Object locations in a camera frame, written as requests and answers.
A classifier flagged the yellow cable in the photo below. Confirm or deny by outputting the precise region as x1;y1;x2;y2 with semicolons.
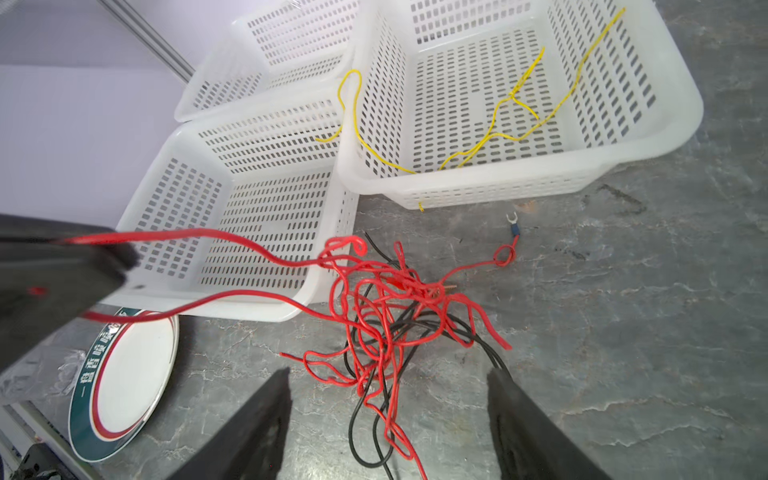
316;68;426;212
437;7;627;172

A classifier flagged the back left white basket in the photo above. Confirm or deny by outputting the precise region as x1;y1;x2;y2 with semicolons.
174;1;360;122

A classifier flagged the white plate green rim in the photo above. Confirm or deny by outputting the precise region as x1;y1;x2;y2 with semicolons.
68;308;180;463

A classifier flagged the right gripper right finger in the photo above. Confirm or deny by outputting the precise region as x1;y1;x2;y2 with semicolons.
487;368;608;480

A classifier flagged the red cable bundle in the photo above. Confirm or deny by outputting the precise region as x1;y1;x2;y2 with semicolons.
62;227;520;480

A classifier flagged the black cable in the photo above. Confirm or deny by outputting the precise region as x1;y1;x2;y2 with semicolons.
343;230;511;470

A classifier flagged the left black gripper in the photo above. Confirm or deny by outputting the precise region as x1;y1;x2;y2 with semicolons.
1;214;139;370

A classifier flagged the back right white basket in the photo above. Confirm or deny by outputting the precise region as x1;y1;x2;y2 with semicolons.
337;0;703;210

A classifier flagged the clear glass cup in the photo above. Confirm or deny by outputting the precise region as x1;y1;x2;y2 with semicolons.
1;346;86;406

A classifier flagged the front white plastic basket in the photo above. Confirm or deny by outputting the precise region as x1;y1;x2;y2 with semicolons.
107;85;358;322

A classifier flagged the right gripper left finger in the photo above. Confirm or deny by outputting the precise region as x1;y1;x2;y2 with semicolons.
171;368;292;479

